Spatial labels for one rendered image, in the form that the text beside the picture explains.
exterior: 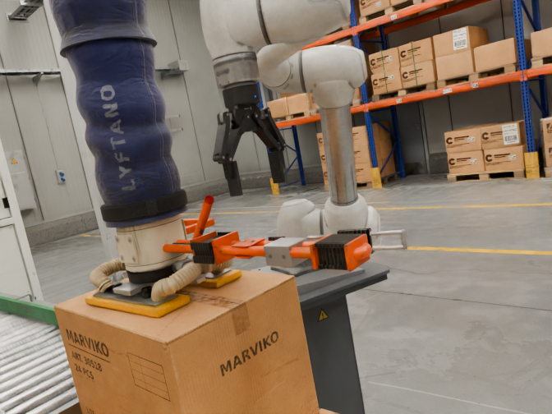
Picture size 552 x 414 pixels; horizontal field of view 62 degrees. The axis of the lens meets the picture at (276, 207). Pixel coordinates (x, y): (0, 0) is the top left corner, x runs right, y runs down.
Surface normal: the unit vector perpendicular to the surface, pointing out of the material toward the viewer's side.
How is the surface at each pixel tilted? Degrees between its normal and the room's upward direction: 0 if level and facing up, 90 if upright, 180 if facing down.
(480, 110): 90
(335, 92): 119
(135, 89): 76
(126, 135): 71
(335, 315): 90
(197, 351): 90
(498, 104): 90
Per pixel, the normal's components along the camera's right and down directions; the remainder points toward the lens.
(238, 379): 0.72, -0.03
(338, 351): 0.45, 0.05
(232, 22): -0.08, 0.20
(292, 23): -0.04, 0.73
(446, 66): -0.69, 0.22
